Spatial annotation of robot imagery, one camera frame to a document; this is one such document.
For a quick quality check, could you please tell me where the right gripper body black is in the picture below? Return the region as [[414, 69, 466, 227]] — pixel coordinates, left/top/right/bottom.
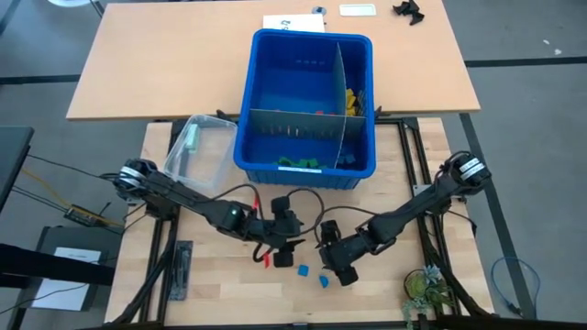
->
[[319, 237, 368, 272]]

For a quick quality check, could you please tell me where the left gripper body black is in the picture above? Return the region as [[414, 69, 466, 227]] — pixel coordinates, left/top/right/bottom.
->
[[249, 214, 305, 251]]

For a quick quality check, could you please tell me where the clear plastic container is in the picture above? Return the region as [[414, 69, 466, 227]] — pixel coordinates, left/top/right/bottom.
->
[[163, 114, 238, 196]]

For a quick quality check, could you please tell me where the grey slotted divider panel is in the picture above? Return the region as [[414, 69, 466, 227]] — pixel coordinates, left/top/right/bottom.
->
[[249, 108, 368, 139], [332, 41, 349, 170]]

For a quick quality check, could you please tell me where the blue plastic bin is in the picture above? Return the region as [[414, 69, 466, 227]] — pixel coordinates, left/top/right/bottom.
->
[[232, 27, 378, 191]]

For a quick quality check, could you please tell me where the white bin label strip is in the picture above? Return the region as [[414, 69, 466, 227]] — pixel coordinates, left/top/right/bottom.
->
[[277, 166, 323, 175]]

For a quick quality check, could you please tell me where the artificial potted plant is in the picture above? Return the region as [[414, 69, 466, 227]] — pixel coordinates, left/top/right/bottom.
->
[[402, 264, 456, 330]]

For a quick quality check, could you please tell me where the dark grey rectangular plate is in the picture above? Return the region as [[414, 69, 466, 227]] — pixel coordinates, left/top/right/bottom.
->
[[168, 240, 194, 302]]

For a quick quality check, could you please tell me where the light wooden desk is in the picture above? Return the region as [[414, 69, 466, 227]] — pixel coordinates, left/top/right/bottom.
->
[[66, 0, 482, 121]]

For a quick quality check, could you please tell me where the white paper note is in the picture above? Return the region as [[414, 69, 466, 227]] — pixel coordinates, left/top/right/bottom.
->
[[53, 246, 103, 266]]

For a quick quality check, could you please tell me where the white paper sheet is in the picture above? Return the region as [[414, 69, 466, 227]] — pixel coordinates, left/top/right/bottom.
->
[[263, 13, 326, 33]]

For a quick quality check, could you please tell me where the black equipment case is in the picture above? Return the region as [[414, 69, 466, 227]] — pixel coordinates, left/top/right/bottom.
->
[[31, 225, 123, 313]]

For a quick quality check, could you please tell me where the black beam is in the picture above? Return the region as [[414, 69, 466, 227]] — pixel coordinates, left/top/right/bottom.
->
[[0, 242, 116, 288]]

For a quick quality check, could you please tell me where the black side desk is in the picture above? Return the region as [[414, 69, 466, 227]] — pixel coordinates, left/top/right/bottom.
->
[[0, 126, 36, 215]]

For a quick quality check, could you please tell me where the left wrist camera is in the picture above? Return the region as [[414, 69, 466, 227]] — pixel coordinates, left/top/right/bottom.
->
[[271, 195, 293, 216]]

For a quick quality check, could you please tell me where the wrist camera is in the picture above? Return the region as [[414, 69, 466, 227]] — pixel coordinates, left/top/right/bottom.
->
[[320, 219, 341, 242], [271, 195, 293, 216]]

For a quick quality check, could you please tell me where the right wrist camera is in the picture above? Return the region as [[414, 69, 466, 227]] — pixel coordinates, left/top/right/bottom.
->
[[320, 219, 341, 242]]

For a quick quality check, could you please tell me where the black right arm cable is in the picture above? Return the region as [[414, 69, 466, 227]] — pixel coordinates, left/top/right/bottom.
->
[[313, 204, 382, 244]]

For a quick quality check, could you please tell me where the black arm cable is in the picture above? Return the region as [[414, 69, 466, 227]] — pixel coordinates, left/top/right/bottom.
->
[[313, 204, 382, 244], [215, 183, 326, 265]]

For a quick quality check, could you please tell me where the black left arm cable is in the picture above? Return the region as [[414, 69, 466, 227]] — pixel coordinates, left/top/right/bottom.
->
[[215, 183, 326, 265]]

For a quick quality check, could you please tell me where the blue cable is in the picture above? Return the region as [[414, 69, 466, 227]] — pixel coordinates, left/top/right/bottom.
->
[[490, 256, 542, 318]]

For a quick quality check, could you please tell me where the yellow cable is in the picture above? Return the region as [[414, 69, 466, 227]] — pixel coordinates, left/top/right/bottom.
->
[[20, 168, 125, 229]]

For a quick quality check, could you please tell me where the black plastic bracket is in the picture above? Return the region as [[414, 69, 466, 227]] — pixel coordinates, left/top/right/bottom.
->
[[392, 0, 426, 27]]

